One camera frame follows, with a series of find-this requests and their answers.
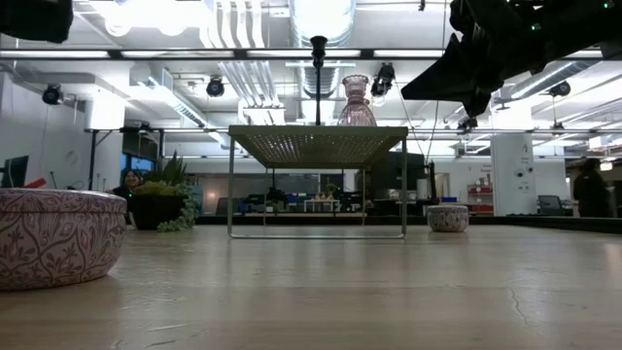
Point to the red storage shelf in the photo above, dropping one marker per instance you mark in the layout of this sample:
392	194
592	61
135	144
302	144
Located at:
481	199

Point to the pink ribbed glass candle holder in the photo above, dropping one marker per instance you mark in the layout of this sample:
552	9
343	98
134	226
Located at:
357	114

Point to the pink floral candle tin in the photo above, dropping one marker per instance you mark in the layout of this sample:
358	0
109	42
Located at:
58	238

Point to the green perforated metal shelf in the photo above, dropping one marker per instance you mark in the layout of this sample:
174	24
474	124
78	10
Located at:
316	146

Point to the black ceiling spotlight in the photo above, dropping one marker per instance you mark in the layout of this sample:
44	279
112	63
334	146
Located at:
466	125
384	80
215	87
560	89
51	94

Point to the white purple patterned candle tin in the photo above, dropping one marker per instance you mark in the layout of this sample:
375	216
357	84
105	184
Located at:
447	219

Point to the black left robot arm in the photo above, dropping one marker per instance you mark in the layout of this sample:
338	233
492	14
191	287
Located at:
34	19

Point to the black aluminium table frame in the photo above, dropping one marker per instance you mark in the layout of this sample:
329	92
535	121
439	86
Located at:
534	222

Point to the black metal taper candlestick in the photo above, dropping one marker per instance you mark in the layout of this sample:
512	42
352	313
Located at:
318	46

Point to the dark computer monitor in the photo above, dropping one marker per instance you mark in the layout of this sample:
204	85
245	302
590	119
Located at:
14	172

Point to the white round pillar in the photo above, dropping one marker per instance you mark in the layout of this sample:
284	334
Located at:
512	175

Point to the person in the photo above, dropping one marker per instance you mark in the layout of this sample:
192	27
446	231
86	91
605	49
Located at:
590	189
128	181

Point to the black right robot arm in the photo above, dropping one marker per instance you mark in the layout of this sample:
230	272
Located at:
573	29

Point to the silver ceiling air duct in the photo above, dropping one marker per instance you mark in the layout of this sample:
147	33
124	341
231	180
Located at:
323	19

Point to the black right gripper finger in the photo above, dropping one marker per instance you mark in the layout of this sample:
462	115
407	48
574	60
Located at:
447	90
442	68

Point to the potted succulent plant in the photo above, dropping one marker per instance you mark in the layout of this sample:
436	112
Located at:
155	211

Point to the black monitor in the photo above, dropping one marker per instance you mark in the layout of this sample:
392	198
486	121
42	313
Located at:
389	170

